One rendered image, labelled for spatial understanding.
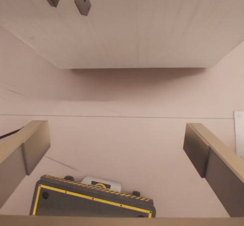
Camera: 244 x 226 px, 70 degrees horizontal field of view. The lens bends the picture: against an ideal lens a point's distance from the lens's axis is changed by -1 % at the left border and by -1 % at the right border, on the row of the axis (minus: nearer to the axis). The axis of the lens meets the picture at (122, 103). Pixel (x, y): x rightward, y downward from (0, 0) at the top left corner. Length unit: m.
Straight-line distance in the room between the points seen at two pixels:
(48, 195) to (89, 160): 0.38
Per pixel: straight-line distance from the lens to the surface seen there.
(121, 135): 1.35
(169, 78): 1.41
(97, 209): 1.14
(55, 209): 1.21
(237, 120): 1.50
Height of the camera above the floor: 1.34
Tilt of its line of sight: 80 degrees down
